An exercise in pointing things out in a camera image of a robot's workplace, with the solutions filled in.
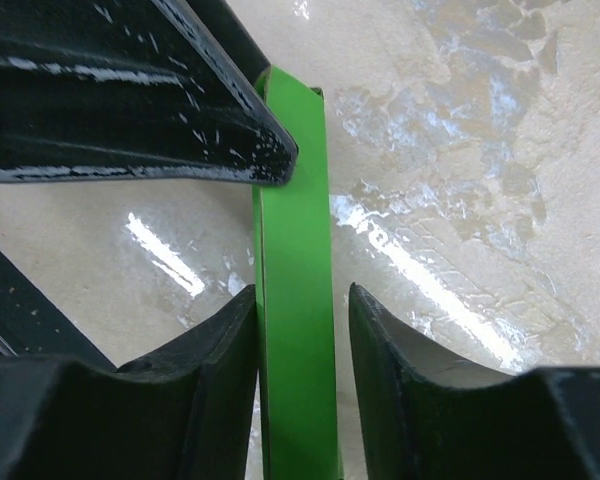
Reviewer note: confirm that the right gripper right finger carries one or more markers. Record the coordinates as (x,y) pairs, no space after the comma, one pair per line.
(429,413)

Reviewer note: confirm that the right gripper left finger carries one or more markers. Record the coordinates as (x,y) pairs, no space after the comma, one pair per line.
(182,411)

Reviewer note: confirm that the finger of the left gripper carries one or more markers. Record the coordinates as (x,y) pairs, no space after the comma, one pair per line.
(125,90)
(230,33)

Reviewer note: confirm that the green paper box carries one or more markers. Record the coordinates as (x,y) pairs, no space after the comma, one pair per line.
(294,295)

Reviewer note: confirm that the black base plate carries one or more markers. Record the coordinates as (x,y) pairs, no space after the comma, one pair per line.
(31,324)

